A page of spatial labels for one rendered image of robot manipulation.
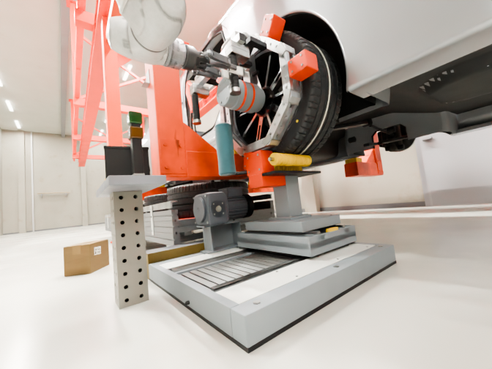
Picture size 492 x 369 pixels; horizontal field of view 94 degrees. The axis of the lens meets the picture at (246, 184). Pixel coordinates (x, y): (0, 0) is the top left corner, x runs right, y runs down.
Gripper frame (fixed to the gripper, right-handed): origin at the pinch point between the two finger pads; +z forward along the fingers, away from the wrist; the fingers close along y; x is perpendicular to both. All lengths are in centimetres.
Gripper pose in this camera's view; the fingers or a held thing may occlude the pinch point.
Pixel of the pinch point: (232, 72)
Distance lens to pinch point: 98.1
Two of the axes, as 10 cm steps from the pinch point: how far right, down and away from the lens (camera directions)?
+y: 6.0, -1.3, -7.9
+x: -1.1, -9.9, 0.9
